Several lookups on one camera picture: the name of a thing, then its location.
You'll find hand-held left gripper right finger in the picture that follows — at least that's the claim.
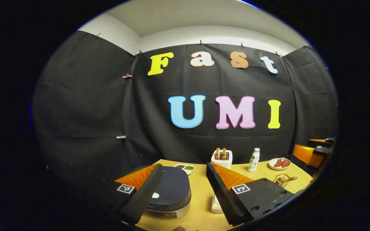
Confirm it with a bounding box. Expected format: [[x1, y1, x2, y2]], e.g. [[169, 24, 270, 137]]
[[206, 162, 295, 227]]

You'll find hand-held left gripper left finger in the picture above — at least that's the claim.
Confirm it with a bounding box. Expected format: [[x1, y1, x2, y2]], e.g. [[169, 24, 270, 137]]
[[85, 164, 163, 225]]

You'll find dark grey rice cooker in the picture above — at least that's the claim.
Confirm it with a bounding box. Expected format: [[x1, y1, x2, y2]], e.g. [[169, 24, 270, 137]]
[[134, 166, 192, 220]]

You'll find white toaster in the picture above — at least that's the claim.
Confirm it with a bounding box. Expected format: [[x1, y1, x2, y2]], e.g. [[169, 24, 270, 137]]
[[211, 149, 233, 169]]

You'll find white plate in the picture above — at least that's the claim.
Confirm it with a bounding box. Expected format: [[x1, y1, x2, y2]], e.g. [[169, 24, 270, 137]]
[[269, 158, 291, 170]]

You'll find white compartment dish with beans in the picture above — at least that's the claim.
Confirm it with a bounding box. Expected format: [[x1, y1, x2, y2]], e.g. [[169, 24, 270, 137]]
[[174, 164, 196, 175]]

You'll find white milk bottle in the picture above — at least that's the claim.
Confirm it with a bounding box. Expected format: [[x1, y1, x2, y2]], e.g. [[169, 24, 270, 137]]
[[248, 148, 260, 173]]

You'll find black backdrop cloth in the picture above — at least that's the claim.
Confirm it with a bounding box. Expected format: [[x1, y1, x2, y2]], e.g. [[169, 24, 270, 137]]
[[32, 30, 338, 206]]

